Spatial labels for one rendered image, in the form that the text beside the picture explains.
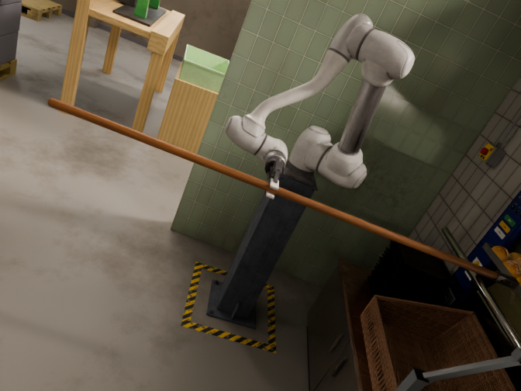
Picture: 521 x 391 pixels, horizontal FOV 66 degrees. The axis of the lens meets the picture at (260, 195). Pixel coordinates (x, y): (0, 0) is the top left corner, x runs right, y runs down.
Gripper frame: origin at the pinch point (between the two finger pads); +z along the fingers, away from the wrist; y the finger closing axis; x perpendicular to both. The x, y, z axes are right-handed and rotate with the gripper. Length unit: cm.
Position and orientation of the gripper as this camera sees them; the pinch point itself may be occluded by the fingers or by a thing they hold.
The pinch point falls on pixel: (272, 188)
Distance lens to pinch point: 142.9
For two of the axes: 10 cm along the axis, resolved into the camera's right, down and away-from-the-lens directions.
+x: -9.2, -3.6, -1.2
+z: -0.6, 4.6, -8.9
